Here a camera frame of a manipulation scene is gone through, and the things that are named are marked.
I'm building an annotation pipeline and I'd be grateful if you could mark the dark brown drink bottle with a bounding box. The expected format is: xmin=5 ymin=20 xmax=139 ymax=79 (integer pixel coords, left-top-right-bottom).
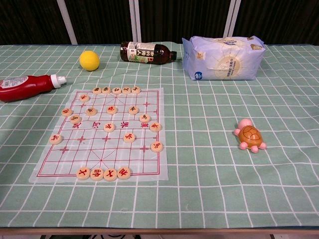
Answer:
xmin=120 ymin=41 xmax=178 ymax=66

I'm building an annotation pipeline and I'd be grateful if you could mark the translucent plastic chessboard sheet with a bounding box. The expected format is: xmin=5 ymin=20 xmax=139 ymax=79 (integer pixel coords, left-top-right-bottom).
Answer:
xmin=29 ymin=87 xmax=169 ymax=184

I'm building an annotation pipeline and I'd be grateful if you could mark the pink and brown toy turtle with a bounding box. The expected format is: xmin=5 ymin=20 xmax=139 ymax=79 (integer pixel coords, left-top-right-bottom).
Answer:
xmin=233 ymin=118 xmax=267 ymax=153

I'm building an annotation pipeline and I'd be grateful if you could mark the green checked tablecloth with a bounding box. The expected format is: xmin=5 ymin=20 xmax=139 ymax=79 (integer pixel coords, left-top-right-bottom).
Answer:
xmin=0 ymin=44 xmax=319 ymax=230

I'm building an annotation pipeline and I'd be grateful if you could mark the yellow ball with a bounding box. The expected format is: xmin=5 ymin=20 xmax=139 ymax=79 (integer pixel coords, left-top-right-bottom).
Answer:
xmin=79 ymin=50 xmax=101 ymax=72

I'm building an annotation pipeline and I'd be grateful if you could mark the white screen frame post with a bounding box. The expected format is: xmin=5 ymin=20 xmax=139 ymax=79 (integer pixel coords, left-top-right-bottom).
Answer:
xmin=56 ymin=0 xmax=78 ymax=45
xmin=129 ymin=0 xmax=143 ymax=43
xmin=222 ymin=0 xmax=242 ymax=38

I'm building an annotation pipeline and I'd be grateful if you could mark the pale blue flour bag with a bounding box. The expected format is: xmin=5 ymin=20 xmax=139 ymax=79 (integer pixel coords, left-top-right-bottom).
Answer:
xmin=181 ymin=35 xmax=266 ymax=81

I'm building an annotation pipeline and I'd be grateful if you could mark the red ketchup squeeze bottle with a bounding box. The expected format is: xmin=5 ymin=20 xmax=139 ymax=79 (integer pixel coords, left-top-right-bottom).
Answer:
xmin=0 ymin=74 xmax=67 ymax=103

